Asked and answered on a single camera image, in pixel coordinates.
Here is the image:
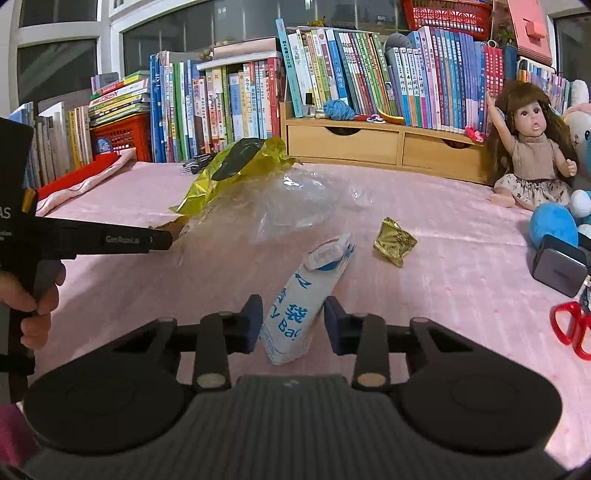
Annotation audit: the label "brown haired doll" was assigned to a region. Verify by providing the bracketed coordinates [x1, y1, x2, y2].
[482, 82, 579, 211]

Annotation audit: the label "gold crumpled wrapper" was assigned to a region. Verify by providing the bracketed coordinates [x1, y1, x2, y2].
[373, 216, 419, 268]

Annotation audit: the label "grey charger block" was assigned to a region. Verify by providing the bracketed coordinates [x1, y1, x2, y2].
[531, 234, 590, 298]

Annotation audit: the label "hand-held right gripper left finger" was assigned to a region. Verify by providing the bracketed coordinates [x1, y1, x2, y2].
[108, 294, 265, 393]

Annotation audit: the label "yellow foil bag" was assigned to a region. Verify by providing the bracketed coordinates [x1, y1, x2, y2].
[170, 136, 303, 227]

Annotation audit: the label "row of tall picture books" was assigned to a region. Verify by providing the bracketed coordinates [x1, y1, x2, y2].
[150, 51, 285, 164]

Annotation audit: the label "red plastic crate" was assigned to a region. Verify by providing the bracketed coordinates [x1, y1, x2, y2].
[90, 113, 153, 162]

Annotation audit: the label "person's left hand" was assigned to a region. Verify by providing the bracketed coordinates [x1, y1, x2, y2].
[0, 262, 66, 352]

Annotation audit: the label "white pink rabbit plush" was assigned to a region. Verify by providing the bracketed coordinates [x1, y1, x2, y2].
[560, 79, 591, 154]

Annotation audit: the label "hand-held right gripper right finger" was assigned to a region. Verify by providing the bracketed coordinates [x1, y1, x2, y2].
[323, 296, 468, 393]

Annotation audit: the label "beige paper roll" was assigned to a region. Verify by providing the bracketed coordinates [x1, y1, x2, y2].
[198, 37, 283, 71]

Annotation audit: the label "yellow orange bowl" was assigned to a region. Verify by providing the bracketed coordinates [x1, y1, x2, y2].
[376, 108, 408, 126]

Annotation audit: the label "clear plastic bag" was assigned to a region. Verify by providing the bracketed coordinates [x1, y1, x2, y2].
[174, 167, 371, 261]

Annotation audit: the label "pink box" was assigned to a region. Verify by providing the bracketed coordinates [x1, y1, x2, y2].
[505, 0, 555, 66]

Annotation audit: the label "white framed window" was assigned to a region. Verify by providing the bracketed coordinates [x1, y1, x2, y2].
[0, 0, 416, 121]

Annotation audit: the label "pink quilted table cover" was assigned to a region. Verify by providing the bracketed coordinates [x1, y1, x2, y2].
[27, 159, 591, 464]

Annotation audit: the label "red pink folded cloth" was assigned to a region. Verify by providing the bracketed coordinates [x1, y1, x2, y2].
[34, 148, 138, 217]

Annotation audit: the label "stack of flat books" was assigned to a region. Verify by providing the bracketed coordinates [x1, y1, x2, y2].
[89, 71, 153, 126]

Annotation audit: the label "row of colourful books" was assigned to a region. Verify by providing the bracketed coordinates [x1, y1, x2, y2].
[276, 18, 573, 136]

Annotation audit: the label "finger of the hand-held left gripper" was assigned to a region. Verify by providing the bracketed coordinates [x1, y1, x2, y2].
[32, 216, 174, 260]

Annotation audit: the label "wooden drawer organizer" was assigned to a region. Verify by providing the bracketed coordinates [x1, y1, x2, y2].
[280, 102, 496, 186]

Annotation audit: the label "red handled scissors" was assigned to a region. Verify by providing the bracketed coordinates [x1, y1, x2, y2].
[549, 276, 591, 361]

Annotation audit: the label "white blue printed packet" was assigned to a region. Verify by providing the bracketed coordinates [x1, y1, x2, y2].
[260, 233, 358, 366]

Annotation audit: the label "red plastic basket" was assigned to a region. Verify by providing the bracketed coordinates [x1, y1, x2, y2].
[401, 0, 494, 30]

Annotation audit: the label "blue cat plush toy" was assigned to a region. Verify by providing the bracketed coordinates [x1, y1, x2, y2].
[529, 124, 591, 250]

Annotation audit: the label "blue yarn ball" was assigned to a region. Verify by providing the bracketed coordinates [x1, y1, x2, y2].
[322, 99, 356, 122]

